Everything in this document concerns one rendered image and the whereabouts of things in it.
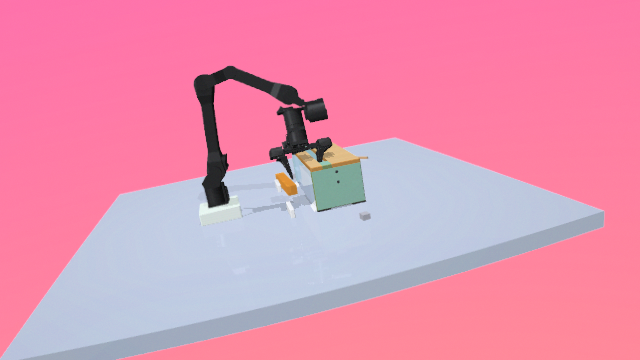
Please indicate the small orange block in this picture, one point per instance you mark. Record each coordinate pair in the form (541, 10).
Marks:
(287, 184)

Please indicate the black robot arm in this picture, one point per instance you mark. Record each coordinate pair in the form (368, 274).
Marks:
(217, 165)

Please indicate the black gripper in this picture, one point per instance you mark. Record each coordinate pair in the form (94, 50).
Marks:
(297, 137)

